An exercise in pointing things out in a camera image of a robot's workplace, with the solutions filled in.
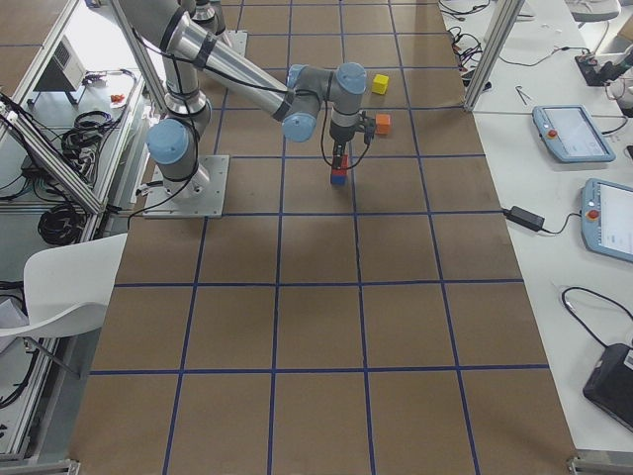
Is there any orange wooden cube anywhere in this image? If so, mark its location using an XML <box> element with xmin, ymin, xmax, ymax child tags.
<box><xmin>375</xmin><ymin>113</ymin><xmax>392</xmax><ymax>136</ymax></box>

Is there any blue wooden cube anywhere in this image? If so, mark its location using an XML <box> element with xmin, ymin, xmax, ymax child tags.
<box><xmin>329</xmin><ymin>172</ymin><xmax>347</xmax><ymax>186</ymax></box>

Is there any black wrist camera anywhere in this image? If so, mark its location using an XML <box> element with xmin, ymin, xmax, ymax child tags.
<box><xmin>357</xmin><ymin>111</ymin><xmax>377</xmax><ymax>146</ymax></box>

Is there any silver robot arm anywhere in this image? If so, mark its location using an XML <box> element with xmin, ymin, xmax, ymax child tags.
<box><xmin>193</xmin><ymin>0</ymin><xmax>226</xmax><ymax>35</ymax></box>
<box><xmin>121</xmin><ymin>1</ymin><xmax>376</xmax><ymax>173</ymax></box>

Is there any coiled black cable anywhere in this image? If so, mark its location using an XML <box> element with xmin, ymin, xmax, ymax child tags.
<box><xmin>38</xmin><ymin>203</ymin><xmax>86</xmax><ymax>245</ymax></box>

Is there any grey control box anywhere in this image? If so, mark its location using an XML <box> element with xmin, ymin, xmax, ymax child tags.
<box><xmin>34</xmin><ymin>36</ymin><xmax>87</xmax><ymax>105</ymax></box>

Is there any blue teach pendant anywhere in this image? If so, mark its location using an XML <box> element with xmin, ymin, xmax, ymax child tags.
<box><xmin>531</xmin><ymin>105</ymin><xmax>615</xmax><ymax>163</ymax></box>
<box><xmin>581</xmin><ymin>178</ymin><xmax>632</xmax><ymax>262</ymax></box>

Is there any white plastic chair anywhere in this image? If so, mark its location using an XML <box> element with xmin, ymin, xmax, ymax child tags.
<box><xmin>1</xmin><ymin>234</ymin><xmax>128</xmax><ymax>338</ymax></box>

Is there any black laptop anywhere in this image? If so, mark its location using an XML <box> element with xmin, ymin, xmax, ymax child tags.
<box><xmin>583</xmin><ymin>343</ymin><xmax>632</xmax><ymax>430</ymax></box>

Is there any black power adapter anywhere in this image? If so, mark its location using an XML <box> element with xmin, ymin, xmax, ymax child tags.
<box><xmin>502</xmin><ymin>206</ymin><xmax>545</xmax><ymax>232</ymax></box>

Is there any upper blue teach pendant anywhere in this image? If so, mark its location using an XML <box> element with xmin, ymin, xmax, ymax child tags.
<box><xmin>531</xmin><ymin>105</ymin><xmax>615</xmax><ymax>163</ymax></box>

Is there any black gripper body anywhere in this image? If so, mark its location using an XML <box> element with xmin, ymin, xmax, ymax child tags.
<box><xmin>329</xmin><ymin>111</ymin><xmax>357</xmax><ymax>143</ymax></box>

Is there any yellow wooden cube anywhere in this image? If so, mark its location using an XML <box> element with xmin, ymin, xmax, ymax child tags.
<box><xmin>371</xmin><ymin>73</ymin><xmax>390</xmax><ymax>95</ymax></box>

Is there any lower blue teach pendant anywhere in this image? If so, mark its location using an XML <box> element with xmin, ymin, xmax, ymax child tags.
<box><xmin>581</xmin><ymin>178</ymin><xmax>632</xmax><ymax>262</ymax></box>

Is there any aluminium frame post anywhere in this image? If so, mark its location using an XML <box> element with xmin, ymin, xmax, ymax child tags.
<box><xmin>464</xmin><ymin>0</ymin><xmax>524</xmax><ymax>112</ymax></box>

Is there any black cable bundle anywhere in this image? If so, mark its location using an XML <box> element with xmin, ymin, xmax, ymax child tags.
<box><xmin>60</xmin><ymin>110</ymin><xmax>116</xmax><ymax>179</ymax></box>

